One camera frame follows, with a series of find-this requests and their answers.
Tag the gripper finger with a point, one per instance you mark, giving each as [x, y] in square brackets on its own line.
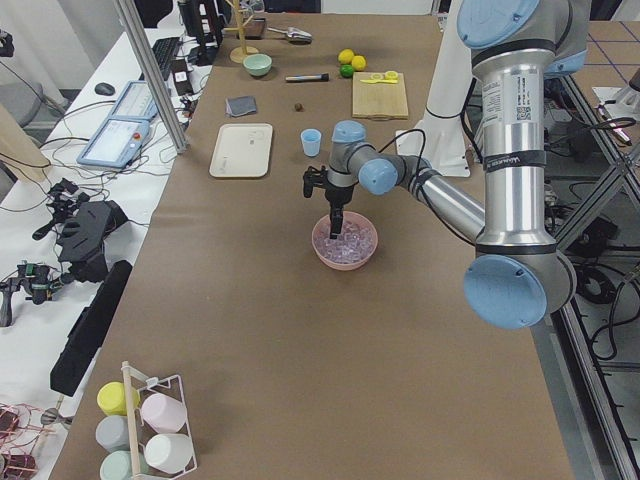
[336, 221]

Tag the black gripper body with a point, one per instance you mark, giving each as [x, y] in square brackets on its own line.
[338, 196]

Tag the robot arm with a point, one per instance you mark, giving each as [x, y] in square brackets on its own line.
[518, 275]

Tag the pink bowl of ice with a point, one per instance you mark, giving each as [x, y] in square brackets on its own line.
[353, 246]

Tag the light blue cup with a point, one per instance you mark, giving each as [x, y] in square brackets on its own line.
[311, 141]

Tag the steel ice scoop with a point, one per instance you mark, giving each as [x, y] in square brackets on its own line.
[293, 35]

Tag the wooden cup tree stand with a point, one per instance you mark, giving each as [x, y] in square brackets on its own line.
[243, 16]

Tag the pink cup in rack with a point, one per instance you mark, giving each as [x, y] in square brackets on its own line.
[163, 413]

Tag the white cup rack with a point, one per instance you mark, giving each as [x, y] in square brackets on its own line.
[138, 386]

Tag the yellow cup in rack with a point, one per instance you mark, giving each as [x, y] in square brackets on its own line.
[111, 399]

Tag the white cup in rack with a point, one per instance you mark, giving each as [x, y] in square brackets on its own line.
[170, 453]

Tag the grey cup in rack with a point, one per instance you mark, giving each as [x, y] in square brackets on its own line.
[112, 433]

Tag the mint cup in rack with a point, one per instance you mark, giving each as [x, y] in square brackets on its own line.
[116, 466]

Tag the wooden cutting board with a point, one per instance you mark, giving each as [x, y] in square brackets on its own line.
[379, 101]

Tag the cream rabbit tray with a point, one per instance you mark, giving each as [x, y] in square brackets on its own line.
[242, 151]

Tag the steel muddler black tip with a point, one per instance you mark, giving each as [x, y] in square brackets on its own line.
[323, 77]

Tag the green lime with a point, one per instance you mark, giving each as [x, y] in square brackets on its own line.
[346, 71]

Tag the yellow lemon lower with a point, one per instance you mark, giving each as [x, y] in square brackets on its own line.
[358, 63]

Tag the yellow lemon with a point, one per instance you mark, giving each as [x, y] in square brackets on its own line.
[346, 56]
[358, 63]

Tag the grey folded cloth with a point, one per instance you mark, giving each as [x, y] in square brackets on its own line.
[240, 106]

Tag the yellow lemon upper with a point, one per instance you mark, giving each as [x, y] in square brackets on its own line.
[346, 56]

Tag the mint green bowl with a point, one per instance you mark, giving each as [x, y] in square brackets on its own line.
[257, 65]

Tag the black monitor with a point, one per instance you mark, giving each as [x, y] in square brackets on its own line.
[202, 22]

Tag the upper teach pendant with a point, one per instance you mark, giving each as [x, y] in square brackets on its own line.
[135, 101]

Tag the teach pendant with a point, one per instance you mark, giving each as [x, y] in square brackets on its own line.
[115, 144]
[135, 101]

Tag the lower teach pendant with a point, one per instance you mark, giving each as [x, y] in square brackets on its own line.
[115, 144]

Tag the black keyboard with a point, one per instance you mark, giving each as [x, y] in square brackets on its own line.
[165, 50]

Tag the computer mouse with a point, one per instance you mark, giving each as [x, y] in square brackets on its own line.
[104, 89]

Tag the black speaker bar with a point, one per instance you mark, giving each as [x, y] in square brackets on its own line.
[89, 331]

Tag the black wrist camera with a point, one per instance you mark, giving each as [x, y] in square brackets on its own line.
[314, 178]

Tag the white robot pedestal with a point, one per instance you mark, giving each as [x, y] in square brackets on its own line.
[439, 135]

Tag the aluminium frame post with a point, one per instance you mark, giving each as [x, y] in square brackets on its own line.
[130, 20]

